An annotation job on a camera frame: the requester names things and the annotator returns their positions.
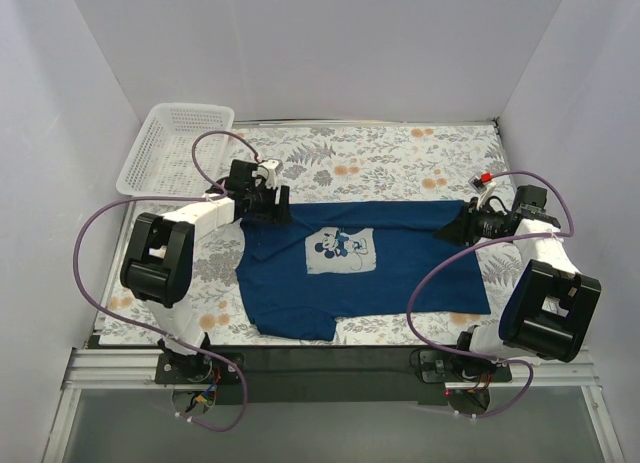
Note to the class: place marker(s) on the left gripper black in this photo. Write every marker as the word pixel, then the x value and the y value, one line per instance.
pixel 279 205

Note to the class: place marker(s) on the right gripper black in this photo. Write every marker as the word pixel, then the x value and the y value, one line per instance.
pixel 467 223

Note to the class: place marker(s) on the blue t shirt cartoon print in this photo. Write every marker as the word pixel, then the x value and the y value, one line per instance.
pixel 339 260

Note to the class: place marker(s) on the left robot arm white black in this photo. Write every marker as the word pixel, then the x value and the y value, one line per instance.
pixel 158 262

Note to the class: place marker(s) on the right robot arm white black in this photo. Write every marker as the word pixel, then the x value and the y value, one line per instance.
pixel 549 312

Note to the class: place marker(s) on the white plastic perforated basket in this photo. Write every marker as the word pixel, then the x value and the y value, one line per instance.
pixel 160 162

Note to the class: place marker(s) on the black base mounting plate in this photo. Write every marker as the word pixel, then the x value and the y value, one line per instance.
pixel 305 374

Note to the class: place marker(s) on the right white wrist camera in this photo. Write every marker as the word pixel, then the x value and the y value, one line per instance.
pixel 484 186

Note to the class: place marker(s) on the aluminium frame rail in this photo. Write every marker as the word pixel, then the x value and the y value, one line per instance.
pixel 135 369

